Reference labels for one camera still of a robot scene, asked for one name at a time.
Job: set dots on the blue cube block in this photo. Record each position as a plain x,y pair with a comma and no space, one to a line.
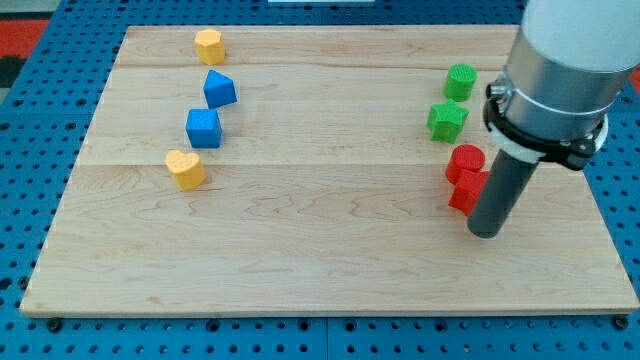
203,128

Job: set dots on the green cylinder block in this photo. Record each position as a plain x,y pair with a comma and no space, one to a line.
460,80

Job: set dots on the blue triangle block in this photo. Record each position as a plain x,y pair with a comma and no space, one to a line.
219,90

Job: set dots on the wooden board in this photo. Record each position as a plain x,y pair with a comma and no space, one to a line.
327,196

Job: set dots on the green star block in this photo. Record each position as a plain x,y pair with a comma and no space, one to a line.
446,121

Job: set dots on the red cylinder block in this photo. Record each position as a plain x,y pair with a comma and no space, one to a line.
464,157

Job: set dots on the yellow hexagon block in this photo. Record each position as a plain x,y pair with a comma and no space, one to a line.
210,46

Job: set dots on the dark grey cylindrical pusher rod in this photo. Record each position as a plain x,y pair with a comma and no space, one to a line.
507,179

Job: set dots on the yellow heart block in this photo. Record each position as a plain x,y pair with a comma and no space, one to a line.
186,169

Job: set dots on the red star block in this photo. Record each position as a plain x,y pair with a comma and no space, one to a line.
467,190

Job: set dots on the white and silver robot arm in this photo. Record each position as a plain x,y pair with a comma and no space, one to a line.
568,62

